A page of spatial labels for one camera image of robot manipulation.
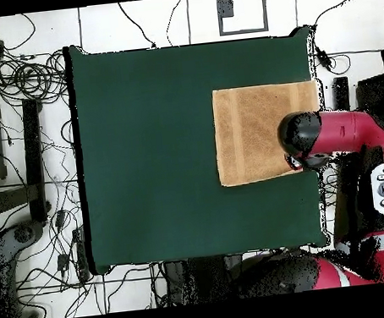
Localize grey floor socket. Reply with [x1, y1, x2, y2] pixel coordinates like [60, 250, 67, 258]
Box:
[217, 0, 235, 19]

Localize black cable with adapter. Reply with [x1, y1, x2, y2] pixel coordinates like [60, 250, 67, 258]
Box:
[307, 0, 384, 78]

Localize tan terry towel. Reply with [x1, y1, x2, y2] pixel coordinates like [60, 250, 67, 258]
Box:
[209, 79, 328, 189]

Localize dark green table cloth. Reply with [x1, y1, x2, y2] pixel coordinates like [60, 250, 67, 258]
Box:
[62, 20, 335, 277]

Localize thin black cable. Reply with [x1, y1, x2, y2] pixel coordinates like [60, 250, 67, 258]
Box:
[117, 0, 158, 52]
[162, 0, 189, 47]

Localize black stand base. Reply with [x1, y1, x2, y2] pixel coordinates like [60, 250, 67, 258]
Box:
[331, 75, 353, 112]
[0, 96, 54, 227]

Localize grey floor hatch frame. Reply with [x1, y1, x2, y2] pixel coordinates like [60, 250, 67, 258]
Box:
[216, 0, 271, 37]

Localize coiled black cables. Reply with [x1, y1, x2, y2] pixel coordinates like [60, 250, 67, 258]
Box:
[0, 42, 70, 108]

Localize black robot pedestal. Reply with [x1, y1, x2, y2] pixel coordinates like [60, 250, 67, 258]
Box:
[163, 253, 248, 307]

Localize grey swivel chair base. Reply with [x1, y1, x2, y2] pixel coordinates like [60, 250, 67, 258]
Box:
[0, 220, 50, 275]

